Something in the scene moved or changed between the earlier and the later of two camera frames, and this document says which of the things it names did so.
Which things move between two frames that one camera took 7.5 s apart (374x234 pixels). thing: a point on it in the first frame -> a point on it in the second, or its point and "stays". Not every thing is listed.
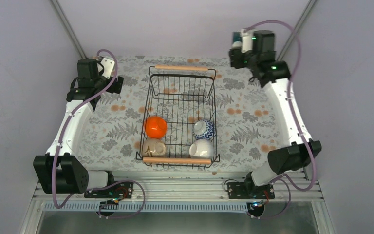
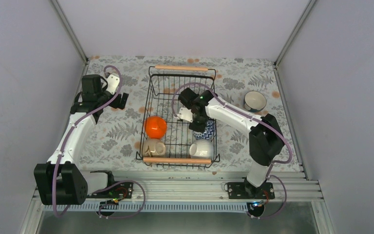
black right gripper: x=234 y=62 -> x=199 y=127
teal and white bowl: x=237 y=40 -> x=254 y=101
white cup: x=201 y=149 stays
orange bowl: x=155 y=126 stays
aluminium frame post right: x=299 y=24 stays
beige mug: x=153 y=147 stays
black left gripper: x=117 y=89 -> x=116 y=104
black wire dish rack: x=178 y=126 stays
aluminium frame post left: x=68 y=27 stays
